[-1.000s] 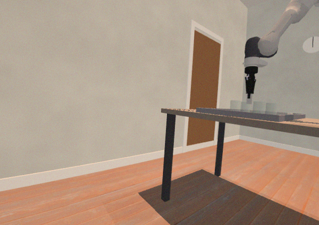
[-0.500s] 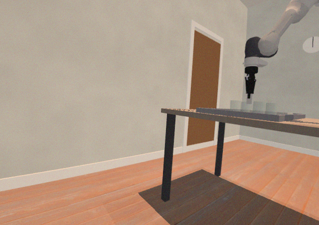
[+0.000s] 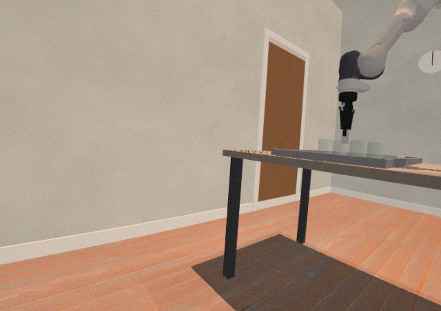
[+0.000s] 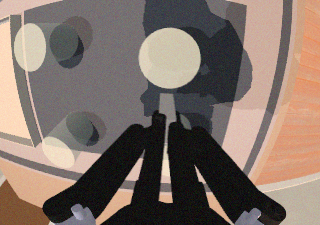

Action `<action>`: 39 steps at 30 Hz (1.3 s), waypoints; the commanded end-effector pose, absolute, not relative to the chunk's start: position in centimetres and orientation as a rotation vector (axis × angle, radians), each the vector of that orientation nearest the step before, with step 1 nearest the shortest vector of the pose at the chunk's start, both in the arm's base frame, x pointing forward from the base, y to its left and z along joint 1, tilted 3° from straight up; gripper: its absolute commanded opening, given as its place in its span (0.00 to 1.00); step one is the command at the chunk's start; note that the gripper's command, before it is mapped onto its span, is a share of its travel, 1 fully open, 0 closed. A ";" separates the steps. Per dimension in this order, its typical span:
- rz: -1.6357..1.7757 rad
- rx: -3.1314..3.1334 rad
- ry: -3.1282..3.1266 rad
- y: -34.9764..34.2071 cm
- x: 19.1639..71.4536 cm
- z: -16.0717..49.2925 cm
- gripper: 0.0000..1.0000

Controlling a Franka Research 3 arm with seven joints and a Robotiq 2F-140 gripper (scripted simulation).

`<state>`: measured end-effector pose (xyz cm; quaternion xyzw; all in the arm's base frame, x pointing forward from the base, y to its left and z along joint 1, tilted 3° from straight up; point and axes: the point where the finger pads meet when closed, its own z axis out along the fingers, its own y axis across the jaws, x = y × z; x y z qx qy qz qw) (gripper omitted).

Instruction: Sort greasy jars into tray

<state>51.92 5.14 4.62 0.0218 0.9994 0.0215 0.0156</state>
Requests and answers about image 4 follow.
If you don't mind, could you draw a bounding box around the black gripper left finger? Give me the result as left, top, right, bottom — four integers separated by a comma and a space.
42, 93, 167, 225

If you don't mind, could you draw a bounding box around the grey cylinder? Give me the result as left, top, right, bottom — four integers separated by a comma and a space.
139, 28, 201, 89
14, 23, 78, 72
42, 112, 93, 168
162, 114, 191, 177

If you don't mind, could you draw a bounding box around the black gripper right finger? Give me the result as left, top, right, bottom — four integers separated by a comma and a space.
166, 94, 286, 225

